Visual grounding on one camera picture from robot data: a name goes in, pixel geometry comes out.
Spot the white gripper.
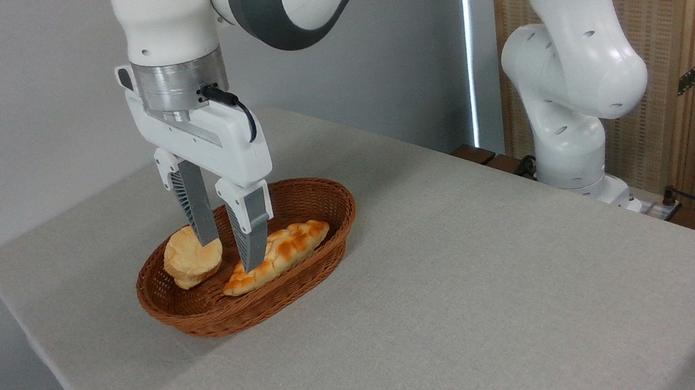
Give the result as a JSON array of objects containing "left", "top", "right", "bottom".
[{"left": 114, "top": 48, "right": 286, "bottom": 286}]

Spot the round orange bread bun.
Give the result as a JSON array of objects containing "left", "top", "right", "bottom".
[{"left": 159, "top": 222, "right": 228, "bottom": 293}]

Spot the long braided bread loaf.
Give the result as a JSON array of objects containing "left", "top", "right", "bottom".
[{"left": 215, "top": 218, "right": 338, "bottom": 298}]

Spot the brown wicker oval basket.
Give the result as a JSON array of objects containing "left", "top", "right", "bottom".
[{"left": 125, "top": 171, "right": 371, "bottom": 347}]

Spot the silver metal wrist flange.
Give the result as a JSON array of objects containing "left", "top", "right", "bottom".
[{"left": 130, "top": 46, "right": 234, "bottom": 127}]

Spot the grey linen tablecloth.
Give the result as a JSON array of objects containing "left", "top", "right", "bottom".
[{"left": 0, "top": 53, "right": 695, "bottom": 390}]

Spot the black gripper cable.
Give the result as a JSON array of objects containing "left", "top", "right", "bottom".
[{"left": 199, "top": 80, "right": 259, "bottom": 149}]

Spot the black plug with cable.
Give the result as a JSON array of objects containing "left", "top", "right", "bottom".
[{"left": 660, "top": 182, "right": 695, "bottom": 214}]

